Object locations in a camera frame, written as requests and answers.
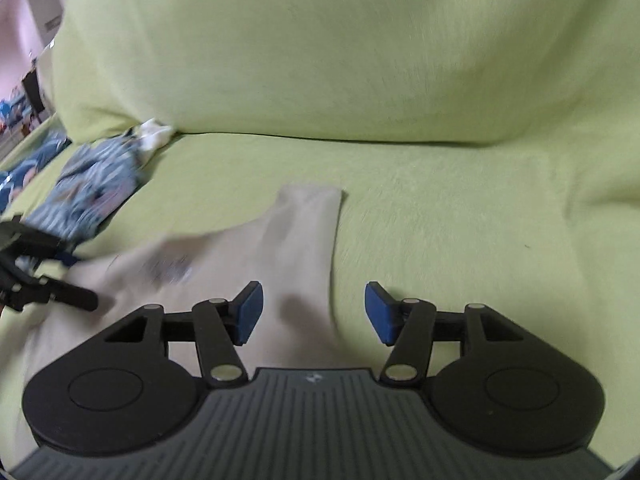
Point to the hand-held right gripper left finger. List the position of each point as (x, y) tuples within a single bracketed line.
[(250, 311)]

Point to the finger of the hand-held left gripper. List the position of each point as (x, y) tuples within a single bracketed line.
[(65, 294), (40, 242)]

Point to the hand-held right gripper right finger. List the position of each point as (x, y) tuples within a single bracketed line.
[(379, 312)]

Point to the beige garment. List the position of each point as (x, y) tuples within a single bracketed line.
[(300, 260)]

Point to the blue patterned garment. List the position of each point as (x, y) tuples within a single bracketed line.
[(90, 185)]

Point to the blue patterned blanket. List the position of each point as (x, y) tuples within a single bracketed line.
[(30, 162)]

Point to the black chair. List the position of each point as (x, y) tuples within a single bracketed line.
[(32, 87)]

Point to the white cloth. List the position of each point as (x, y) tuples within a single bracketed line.
[(155, 134)]

